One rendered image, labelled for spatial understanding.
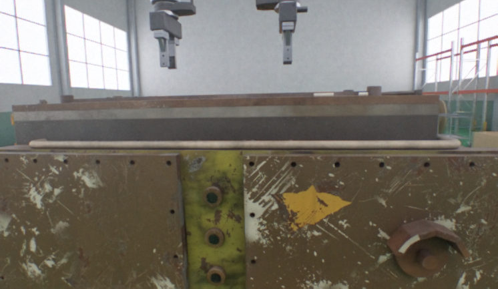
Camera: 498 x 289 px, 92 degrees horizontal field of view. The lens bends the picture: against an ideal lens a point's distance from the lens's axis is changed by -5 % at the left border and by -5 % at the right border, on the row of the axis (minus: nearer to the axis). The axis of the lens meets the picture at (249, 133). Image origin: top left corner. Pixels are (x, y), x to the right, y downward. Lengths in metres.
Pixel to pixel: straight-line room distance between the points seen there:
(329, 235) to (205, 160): 0.36
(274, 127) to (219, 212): 0.27
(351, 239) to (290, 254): 0.16
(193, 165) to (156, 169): 0.09
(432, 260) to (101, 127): 0.94
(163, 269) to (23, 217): 0.46
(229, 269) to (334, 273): 0.27
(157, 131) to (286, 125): 0.37
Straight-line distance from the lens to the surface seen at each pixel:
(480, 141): 7.53
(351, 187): 0.65
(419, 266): 0.78
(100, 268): 0.92
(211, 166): 0.67
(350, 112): 0.72
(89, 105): 0.90
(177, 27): 0.90
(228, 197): 0.68
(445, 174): 0.73
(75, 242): 0.92
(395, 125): 0.76
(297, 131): 0.70
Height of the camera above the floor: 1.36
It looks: 7 degrees down
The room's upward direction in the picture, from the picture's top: 1 degrees counter-clockwise
